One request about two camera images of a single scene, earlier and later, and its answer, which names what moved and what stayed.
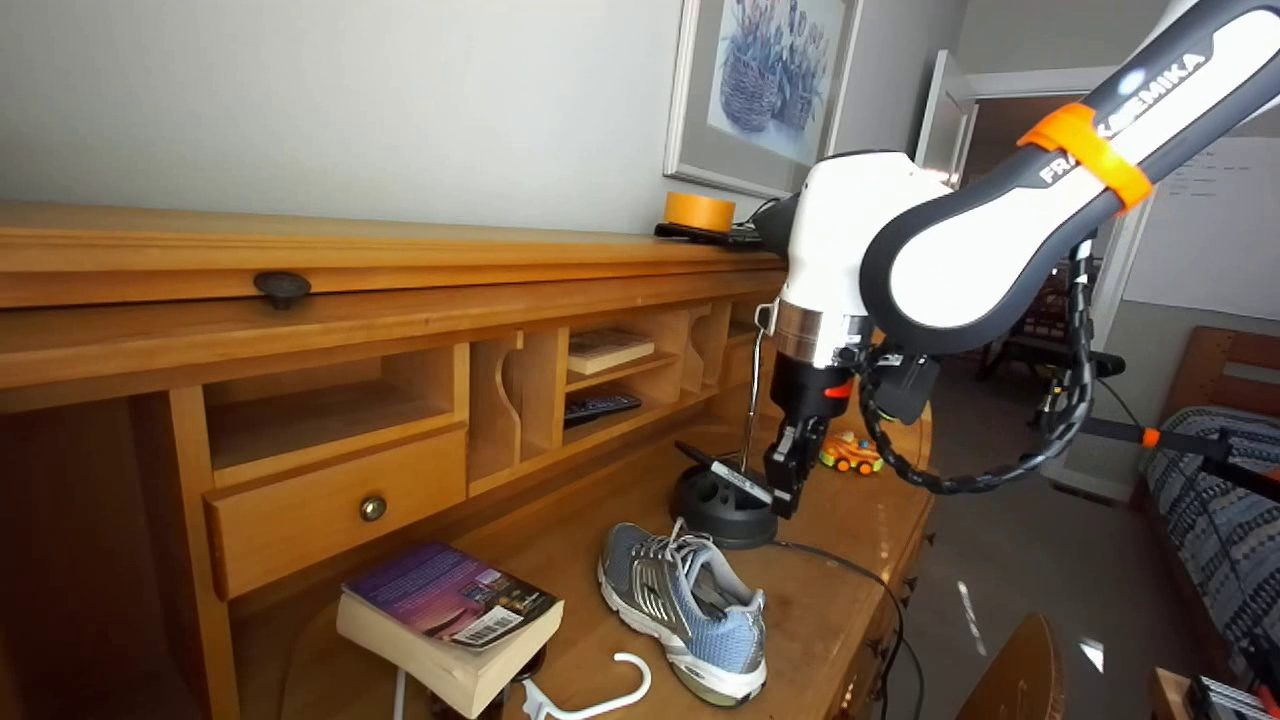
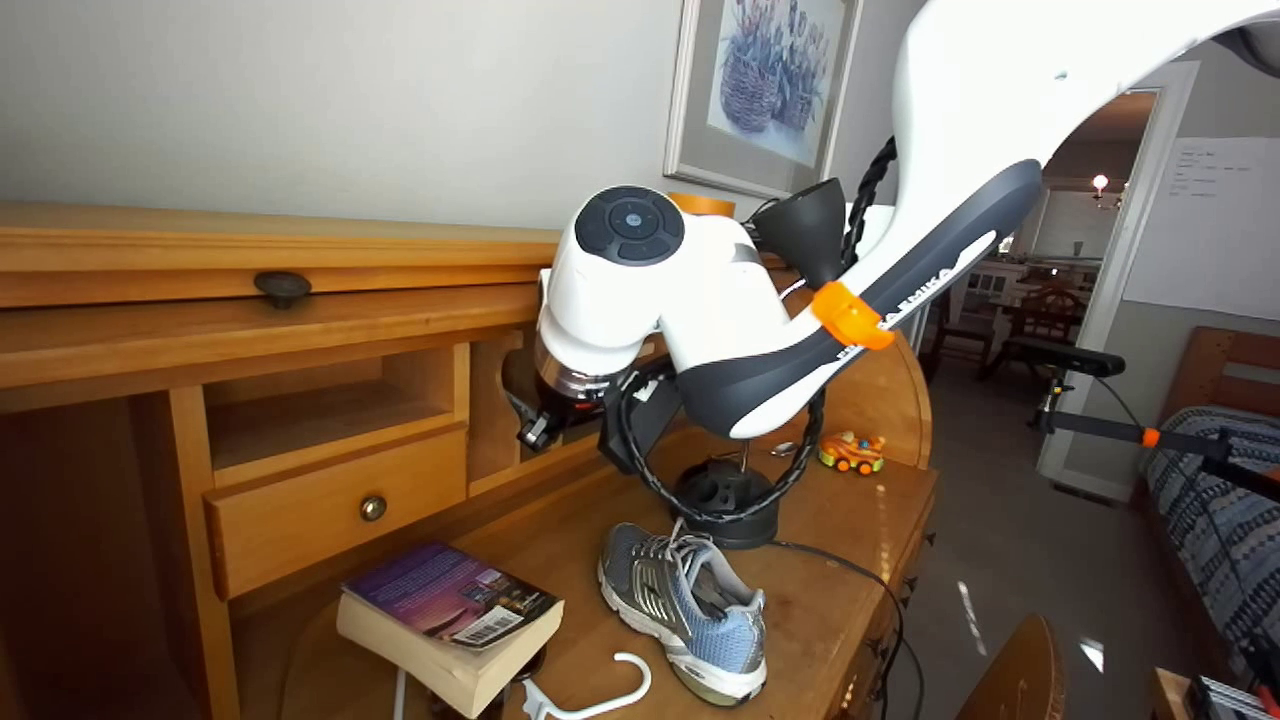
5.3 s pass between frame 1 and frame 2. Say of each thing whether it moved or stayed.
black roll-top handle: stayed
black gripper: moved
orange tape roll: stayed
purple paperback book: stayed
